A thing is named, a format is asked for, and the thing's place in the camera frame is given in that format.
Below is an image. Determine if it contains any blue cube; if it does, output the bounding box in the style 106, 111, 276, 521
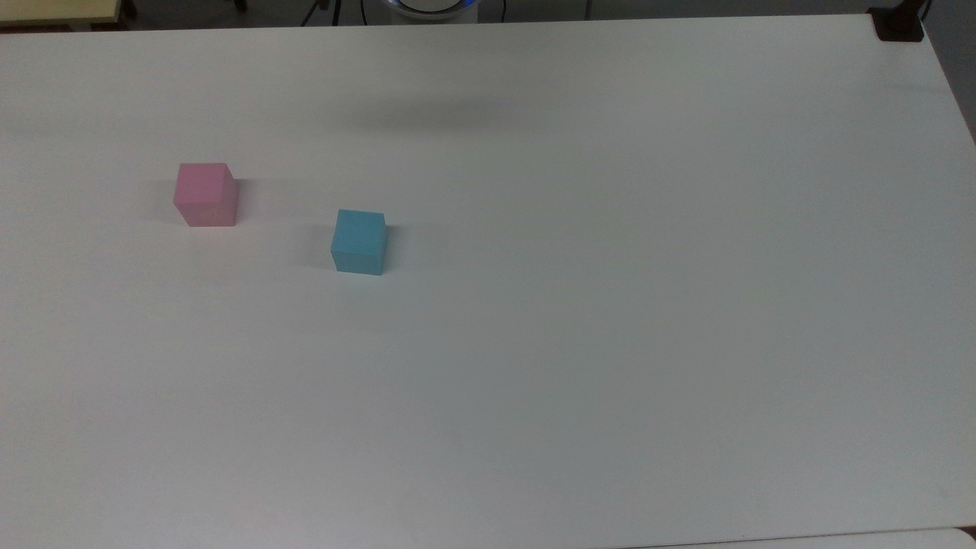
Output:
330, 209, 389, 276

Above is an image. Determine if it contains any pink cube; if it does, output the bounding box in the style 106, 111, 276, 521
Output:
173, 162, 240, 228

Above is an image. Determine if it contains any black table clamp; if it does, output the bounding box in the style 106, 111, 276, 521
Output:
868, 0, 933, 43

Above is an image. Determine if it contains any yellow side table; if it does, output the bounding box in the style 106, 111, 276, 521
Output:
0, 0, 124, 29

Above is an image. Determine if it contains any white robot base blue ring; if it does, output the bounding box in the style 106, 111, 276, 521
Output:
386, 0, 480, 23

